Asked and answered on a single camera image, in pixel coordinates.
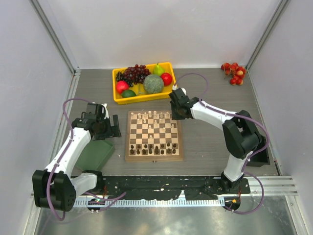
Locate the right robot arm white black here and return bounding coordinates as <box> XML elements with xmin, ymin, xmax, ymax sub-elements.
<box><xmin>169</xmin><ymin>86</ymin><xmax>268</xmax><ymax>193</ymax></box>

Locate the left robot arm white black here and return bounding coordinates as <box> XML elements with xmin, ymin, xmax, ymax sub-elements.
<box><xmin>32</xmin><ymin>103</ymin><xmax>121</xmax><ymax>212</ymax></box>

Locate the wooden chess board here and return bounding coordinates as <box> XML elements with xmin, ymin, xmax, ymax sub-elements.
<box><xmin>125</xmin><ymin>110</ymin><xmax>184</xmax><ymax>162</ymax></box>

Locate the green plastic tray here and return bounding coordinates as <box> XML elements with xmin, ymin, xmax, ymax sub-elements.
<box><xmin>75</xmin><ymin>140</ymin><xmax>115</xmax><ymax>171</ymax></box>

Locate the red apple right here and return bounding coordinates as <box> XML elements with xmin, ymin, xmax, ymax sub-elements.
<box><xmin>160</xmin><ymin>72</ymin><xmax>173</xmax><ymax>86</ymax></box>

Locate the red apple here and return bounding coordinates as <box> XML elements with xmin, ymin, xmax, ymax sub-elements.
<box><xmin>160</xmin><ymin>72</ymin><xmax>173</xmax><ymax>86</ymax></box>
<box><xmin>115</xmin><ymin>81</ymin><xmax>129</xmax><ymax>94</ymax></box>

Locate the green melon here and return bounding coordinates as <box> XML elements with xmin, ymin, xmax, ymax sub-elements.
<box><xmin>143</xmin><ymin>74</ymin><xmax>164</xmax><ymax>94</ymax></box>

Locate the yellow plastic fruit tray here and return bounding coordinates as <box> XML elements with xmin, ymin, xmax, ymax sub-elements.
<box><xmin>112</xmin><ymin>62</ymin><xmax>176</xmax><ymax>104</ymax></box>

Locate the green lime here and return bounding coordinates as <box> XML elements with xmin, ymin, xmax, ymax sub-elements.
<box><xmin>121</xmin><ymin>90</ymin><xmax>136</xmax><ymax>98</ymax></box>

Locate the green pear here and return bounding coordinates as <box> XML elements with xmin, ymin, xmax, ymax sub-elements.
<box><xmin>153</xmin><ymin>63</ymin><xmax>165</xmax><ymax>76</ymax></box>

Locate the red apple left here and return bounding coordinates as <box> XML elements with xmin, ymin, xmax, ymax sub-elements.
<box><xmin>115</xmin><ymin>81</ymin><xmax>129</xmax><ymax>94</ymax></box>

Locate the black grape bunch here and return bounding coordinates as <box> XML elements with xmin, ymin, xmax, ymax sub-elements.
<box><xmin>115</xmin><ymin>71</ymin><xmax>133</xmax><ymax>87</ymax></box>

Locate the red grape bunch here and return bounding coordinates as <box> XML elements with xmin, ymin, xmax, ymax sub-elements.
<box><xmin>121</xmin><ymin>64</ymin><xmax>152</xmax><ymax>85</ymax></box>

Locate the red cherry cluster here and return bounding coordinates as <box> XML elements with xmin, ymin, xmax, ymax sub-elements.
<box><xmin>221</xmin><ymin>62</ymin><xmax>246</xmax><ymax>86</ymax></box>

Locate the black plastic bin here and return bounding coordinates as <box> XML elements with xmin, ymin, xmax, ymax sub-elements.
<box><xmin>247</xmin><ymin>136</ymin><xmax>270</xmax><ymax>167</ymax></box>

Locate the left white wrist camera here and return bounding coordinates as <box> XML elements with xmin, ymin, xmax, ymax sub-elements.
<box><xmin>101</xmin><ymin>103</ymin><xmax>110</xmax><ymax>119</ymax></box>

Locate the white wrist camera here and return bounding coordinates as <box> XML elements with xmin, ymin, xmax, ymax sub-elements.
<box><xmin>101</xmin><ymin>103</ymin><xmax>110</xmax><ymax>119</ymax></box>
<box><xmin>172</xmin><ymin>85</ymin><xmax>186</xmax><ymax>95</ymax></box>

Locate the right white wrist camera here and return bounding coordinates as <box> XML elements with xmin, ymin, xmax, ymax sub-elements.
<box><xmin>172</xmin><ymin>85</ymin><xmax>186</xmax><ymax>95</ymax></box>

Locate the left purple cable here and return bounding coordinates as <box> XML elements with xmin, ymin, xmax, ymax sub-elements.
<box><xmin>46</xmin><ymin>98</ymin><xmax>128</xmax><ymax>221</ymax></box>

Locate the purple cable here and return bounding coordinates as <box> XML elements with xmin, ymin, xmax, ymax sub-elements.
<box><xmin>172</xmin><ymin>72</ymin><xmax>269</xmax><ymax>215</ymax></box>
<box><xmin>46</xmin><ymin>98</ymin><xmax>128</xmax><ymax>221</ymax></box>

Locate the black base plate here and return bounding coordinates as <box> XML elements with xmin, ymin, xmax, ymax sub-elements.
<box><xmin>89</xmin><ymin>176</ymin><xmax>250</xmax><ymax>201</ymax></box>

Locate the white cable duct strip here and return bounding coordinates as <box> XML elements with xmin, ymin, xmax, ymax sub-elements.
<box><xmin>73</xmin><ymin>197</ymin><xmax>225</xmax><ymax>209</ymax></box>

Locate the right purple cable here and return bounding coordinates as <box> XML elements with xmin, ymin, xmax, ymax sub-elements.
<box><xmin>172</xmin><ymin>72</ymin><xmax>269</xmax><ymax>215</ymax></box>

